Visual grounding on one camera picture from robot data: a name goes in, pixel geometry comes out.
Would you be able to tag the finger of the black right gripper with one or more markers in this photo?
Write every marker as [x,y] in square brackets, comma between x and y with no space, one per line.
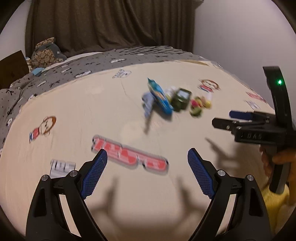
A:
[227,125]
[251,116]

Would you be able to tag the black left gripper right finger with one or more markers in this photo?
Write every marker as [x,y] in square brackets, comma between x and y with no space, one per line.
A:
[249,218]

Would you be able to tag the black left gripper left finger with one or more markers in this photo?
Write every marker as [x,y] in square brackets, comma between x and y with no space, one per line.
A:
[46,219]

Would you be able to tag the dark green box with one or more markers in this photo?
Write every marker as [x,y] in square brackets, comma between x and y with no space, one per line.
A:
[181,99]

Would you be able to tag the blue snack wrapper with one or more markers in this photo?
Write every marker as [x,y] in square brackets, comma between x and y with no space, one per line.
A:
[160,97]

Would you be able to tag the white yellow capped tube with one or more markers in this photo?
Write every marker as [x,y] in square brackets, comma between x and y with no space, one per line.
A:
[170,92]

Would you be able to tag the person's right hand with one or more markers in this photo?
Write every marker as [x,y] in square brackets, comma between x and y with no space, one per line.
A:
[283,157]

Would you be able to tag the colourful crumpled wrapper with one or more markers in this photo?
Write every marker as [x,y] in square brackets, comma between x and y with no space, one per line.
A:
[198,104]

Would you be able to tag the yellow fluffy garment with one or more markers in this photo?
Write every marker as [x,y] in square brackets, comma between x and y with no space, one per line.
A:
[278,208]

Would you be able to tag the cream printed duvet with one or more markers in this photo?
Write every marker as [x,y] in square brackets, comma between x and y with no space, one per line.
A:
[147,190]

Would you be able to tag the grey blue wrapper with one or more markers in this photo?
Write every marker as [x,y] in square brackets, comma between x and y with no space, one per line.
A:
[148,102]

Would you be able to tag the grey patterned bed sheet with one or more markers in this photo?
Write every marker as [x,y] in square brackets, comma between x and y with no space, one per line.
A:
[30,86]

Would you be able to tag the light blue small item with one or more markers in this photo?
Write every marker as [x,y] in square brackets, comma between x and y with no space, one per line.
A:
[37,71]

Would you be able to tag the dark wooden headboard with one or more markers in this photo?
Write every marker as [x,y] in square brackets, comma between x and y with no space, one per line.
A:
[12,68]

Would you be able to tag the brown patterned plush toy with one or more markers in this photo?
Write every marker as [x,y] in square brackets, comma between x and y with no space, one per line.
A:
[46,53]

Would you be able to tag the brown curtain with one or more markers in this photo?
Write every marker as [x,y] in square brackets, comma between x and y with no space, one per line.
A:
[97,26]

